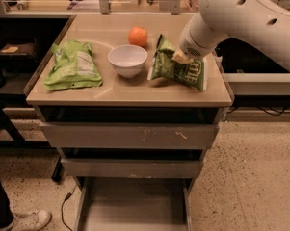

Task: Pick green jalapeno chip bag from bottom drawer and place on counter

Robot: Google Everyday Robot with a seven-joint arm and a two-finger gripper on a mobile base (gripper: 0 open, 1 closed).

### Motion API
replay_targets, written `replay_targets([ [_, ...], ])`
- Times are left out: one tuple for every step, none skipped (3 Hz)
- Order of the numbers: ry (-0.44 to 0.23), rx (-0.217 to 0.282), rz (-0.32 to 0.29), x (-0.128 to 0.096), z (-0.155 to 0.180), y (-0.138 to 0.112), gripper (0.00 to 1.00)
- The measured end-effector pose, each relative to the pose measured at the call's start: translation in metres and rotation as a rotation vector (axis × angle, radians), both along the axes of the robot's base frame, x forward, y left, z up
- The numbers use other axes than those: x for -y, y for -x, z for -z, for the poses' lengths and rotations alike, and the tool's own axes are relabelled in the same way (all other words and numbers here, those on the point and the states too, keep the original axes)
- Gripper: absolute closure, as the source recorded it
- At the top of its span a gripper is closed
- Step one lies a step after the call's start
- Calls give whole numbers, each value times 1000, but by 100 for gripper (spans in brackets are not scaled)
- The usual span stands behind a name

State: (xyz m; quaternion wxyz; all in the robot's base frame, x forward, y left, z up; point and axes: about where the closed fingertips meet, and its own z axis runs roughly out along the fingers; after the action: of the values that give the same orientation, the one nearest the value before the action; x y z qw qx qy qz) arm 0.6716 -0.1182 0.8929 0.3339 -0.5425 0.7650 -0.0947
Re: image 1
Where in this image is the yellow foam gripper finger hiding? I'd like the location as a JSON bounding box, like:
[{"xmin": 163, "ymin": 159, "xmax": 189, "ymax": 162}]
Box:
[{"xmin": 172, "ymin": 50, "xmax": 193, "ymax": 64}]

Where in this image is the green jalapeno kettle chip bag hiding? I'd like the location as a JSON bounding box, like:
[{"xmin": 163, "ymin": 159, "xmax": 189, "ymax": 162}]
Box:
[{"xmin": 147, "ymin": 35, "xmax": 207, "ymax": 91}]

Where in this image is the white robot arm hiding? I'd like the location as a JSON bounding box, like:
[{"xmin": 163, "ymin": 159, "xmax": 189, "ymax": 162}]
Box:
[{"xmin": 179, "ymin": 0, "xmax": 290, "ymax": 72}]

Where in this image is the grey drawer cabinet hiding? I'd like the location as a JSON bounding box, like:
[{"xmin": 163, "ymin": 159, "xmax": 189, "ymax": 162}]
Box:
[{"xmin": 23, "ymin": 13, "xmax": 235, "ymax": 231}]

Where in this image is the light green chip bag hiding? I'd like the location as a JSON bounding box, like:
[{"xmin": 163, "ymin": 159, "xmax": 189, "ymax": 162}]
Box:
[{"xmin": 43, "ymin": 40, "xmax": 102, "ymax": 90}]

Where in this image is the middle grey drawer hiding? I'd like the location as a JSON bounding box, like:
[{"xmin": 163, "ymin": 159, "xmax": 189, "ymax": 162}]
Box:
[{"xmin": 61, "ymin": 159, "xmax": 203, "ymax": 178}]

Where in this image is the top grey drawer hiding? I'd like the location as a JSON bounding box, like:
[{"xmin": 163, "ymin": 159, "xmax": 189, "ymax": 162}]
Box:
[{"xmin": 40, "ymin": 122, "xmax": 219, "ymax": 149}]

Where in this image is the bottom open grey drawer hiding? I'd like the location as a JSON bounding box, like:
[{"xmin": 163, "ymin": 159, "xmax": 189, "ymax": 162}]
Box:
[{"xmin": 74, "ymin": 178, "xmax": 192, "ymax": 231}]

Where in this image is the orange fruit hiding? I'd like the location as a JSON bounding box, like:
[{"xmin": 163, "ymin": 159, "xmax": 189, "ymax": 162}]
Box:
[{"xmin": 128, "ymin": 26, "xmax": 147, "ymax": 47}]

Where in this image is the white bowl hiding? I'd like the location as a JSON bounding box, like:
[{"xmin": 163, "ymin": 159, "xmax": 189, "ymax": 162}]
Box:
[{"xmin": 108, "ymin": 44, "xmax": 147, "ymax": 78}]

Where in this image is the white sneaker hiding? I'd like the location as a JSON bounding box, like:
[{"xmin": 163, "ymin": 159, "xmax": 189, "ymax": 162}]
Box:
[{"xmin": 9, "ymin": 210, "xmax": 52, "ymax": 231}]

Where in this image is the black floor cable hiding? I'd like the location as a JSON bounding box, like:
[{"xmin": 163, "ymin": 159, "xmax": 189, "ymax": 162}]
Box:
[{"xmin": 60, "ymin": 186, "xmax": 79, "ymax": 231}]

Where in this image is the black table frame left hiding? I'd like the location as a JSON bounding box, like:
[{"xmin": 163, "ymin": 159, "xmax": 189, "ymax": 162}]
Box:
[{"xmin": 0, "ymin": 96, "xmax": 64, "ymax": 181}]

